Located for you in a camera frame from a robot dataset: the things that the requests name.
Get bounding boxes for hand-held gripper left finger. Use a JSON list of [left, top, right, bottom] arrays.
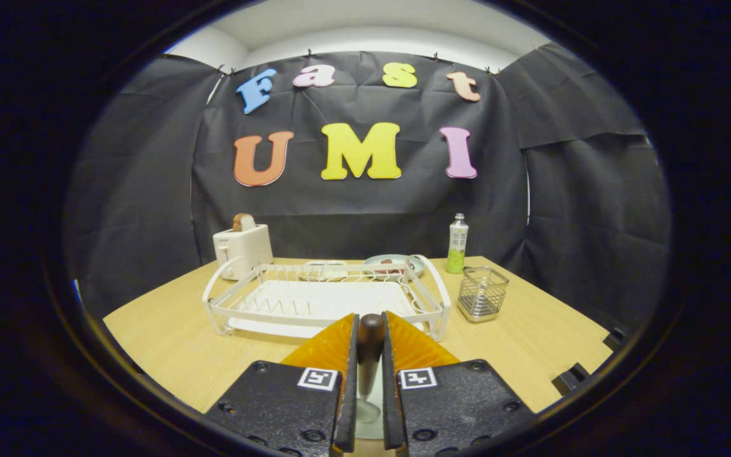
[[204, 312, 360, 454]]

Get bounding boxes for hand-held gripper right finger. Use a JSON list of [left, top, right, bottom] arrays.
[[381, 311, 537, 456]]

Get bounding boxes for wooden handled metal spoon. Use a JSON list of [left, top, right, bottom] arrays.
[[356, 313, 386, 425]]

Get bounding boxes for white wire dish rack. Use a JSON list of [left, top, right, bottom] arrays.
[[202, 254, 452, 342]]

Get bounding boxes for metal wire basket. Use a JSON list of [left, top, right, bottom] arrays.
[[457, 266, 510, 324]]

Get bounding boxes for small white dish with food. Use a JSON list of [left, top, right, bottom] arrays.
[[302, 260, 348, 281]]

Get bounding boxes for pale green plate with food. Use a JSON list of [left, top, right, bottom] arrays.
[[364, 254, 426, 279]]

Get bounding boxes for green drink bottle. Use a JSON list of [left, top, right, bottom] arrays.
[[445, 213, 470, 275]]

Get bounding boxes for white toaster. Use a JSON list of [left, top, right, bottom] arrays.
[[213, 223, 275, 282]]

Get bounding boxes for black backdrop cloth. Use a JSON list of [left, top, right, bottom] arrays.
[[61, 41, 674, 331]]

